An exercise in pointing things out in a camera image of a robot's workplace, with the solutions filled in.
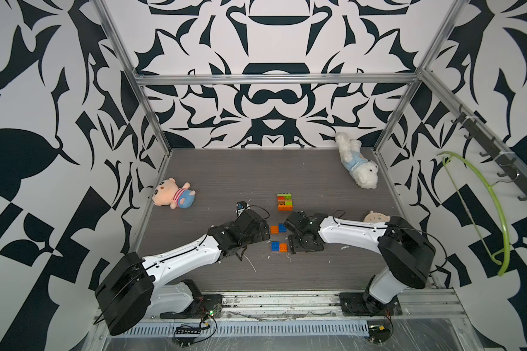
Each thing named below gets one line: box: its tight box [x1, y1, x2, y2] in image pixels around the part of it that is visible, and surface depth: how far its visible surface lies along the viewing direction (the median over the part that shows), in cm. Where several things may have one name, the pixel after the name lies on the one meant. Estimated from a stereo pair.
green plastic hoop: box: [436, 151, 511, 277], surface depth 64 cm
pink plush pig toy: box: [152, 177, 197, 210], surface depth 96 cm
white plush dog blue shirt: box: [335, 131, 380, 190], surface depth 104 cm
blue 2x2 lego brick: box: [270, 240, 281, 253], surface depth 87 cm
